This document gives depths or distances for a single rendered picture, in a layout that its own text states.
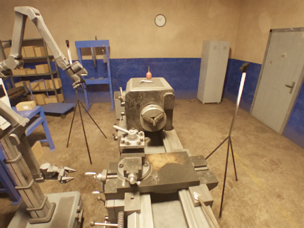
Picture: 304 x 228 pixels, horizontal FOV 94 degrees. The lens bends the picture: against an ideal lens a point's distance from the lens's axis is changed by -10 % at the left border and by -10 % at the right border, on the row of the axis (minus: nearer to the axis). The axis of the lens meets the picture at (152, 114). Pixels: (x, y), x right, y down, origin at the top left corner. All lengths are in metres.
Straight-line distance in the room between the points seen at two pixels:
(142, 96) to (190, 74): 3.74
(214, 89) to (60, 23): 4.73
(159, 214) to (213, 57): 4.26
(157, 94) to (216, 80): 3.56
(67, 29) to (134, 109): 3.88
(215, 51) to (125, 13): 2.64
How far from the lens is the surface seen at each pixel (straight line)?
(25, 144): 1.18
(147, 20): 4.85
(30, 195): 1.76
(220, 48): 4.90
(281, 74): 4.25
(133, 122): 1.70
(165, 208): 1.25
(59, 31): 5.21
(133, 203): 1.09
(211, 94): 5.08
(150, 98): 1.60
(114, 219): 1.32
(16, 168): 1.58
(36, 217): 2.00
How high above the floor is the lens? 1.77
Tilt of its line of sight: 25 degrees down
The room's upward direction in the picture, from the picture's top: straight up
